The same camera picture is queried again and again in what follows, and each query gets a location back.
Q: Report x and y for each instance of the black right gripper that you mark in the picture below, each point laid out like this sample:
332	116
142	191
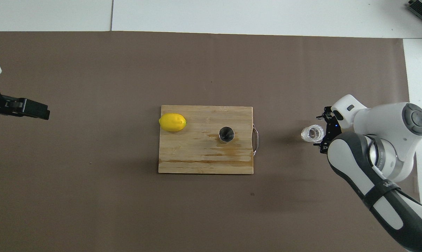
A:
333	129

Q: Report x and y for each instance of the clear glass cup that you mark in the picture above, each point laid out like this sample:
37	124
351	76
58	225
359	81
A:
312	133

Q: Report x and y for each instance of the steel jigger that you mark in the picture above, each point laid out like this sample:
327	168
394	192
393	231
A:
226	134

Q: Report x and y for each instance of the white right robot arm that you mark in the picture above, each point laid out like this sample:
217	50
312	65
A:
389	119

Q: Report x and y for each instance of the wooden cutting board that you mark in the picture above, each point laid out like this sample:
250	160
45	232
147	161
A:
197	164

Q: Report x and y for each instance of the yellow lemon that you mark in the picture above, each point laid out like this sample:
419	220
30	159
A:
172	122

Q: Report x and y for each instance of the brown paper table mat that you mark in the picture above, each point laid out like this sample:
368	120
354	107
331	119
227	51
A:
197	217

